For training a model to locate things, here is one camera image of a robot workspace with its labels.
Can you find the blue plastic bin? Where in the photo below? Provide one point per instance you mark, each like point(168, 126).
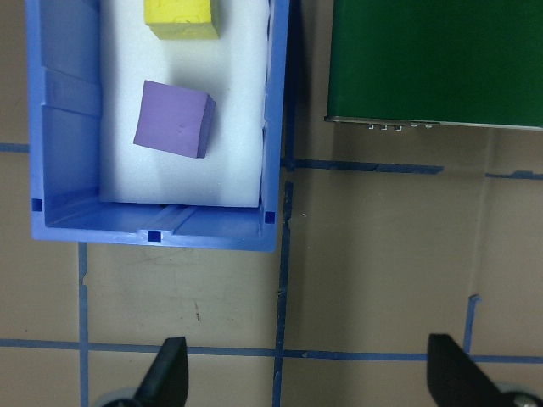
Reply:
point(63, 169)

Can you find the purple foam block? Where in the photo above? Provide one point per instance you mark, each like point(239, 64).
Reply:
point(169, 118)

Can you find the green conveyor belt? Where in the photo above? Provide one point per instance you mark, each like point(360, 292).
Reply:
point(437, 59)

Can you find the yellow foam block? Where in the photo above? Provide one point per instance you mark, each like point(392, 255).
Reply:
point(178, 12)

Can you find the white foam pad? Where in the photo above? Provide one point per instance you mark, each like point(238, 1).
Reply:
point(229, 169)

